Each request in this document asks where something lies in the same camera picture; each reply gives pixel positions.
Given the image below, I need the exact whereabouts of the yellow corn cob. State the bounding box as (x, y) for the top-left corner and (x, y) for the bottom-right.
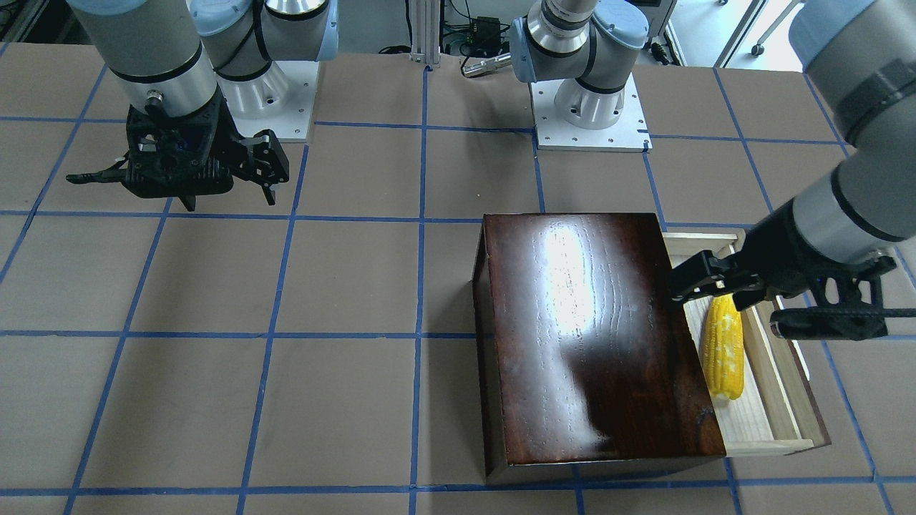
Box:
(701, 294), (745, 401)

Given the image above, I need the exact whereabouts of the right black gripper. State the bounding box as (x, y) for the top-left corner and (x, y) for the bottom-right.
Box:
(177, 107), (289, 212)

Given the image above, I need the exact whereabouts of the silver flashlight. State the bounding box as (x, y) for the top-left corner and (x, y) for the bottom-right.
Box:
(461, 54), (512, 79)

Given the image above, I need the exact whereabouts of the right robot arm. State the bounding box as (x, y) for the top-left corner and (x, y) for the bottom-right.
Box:
(67, 1), (339, 212)

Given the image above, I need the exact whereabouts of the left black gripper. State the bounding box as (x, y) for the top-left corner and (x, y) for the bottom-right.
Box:
(668, 201), (831, 312)

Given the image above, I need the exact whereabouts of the dark wooden cabinet box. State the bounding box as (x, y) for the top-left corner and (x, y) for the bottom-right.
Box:
(472, 214), (726, 486)

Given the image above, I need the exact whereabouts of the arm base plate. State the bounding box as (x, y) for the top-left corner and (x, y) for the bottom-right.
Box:
(530, 74), (653, 152)
(217, 61), (321, 143)

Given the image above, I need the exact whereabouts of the aluminium frame post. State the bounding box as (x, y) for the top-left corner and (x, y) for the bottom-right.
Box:
(408, 1), (442, 71)

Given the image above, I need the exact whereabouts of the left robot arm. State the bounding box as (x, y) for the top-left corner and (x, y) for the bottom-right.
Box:
(510, 1), (914, 310)

